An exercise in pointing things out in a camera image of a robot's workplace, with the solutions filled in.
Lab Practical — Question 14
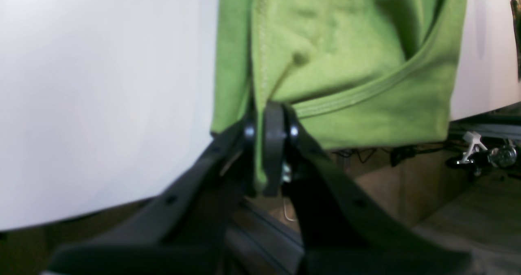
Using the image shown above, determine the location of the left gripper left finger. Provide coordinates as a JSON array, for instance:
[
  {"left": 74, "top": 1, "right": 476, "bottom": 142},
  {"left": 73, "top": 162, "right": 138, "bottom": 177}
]
[{"left": 47, "top": 117, "right": 255, "bottom": 275}]

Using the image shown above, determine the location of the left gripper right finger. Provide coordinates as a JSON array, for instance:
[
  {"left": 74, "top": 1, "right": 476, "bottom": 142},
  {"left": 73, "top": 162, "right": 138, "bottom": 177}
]
[{"left": 263, "top": 102, "right": 473, "bottom": 275}]

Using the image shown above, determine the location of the green T-shirt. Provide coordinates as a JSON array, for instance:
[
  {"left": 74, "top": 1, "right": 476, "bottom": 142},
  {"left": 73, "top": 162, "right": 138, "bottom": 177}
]
[{"left": 210, "top": 0, "right": 468, "bottom": 194}]

